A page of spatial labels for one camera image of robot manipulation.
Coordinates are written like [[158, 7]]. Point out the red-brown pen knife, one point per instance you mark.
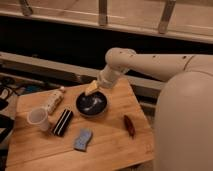
[[129, 126]]

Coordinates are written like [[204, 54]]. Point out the wooden board table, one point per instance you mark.
[[111, 147]]

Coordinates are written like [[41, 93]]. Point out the blue sponge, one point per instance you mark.
[[82, 140]]

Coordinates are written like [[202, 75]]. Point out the black whiteboard eraser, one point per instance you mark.
[[62, 123]]

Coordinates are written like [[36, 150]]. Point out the white patterned bottle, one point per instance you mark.
[[54, 100]]

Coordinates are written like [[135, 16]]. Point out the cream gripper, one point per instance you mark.
[[93, 87]]

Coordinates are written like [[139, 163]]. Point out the black bowl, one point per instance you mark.
[[91, 105]]

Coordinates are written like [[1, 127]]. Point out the grey metal rail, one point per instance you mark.
[[47, 68]]

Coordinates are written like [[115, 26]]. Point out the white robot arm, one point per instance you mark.
[[183, 126]]

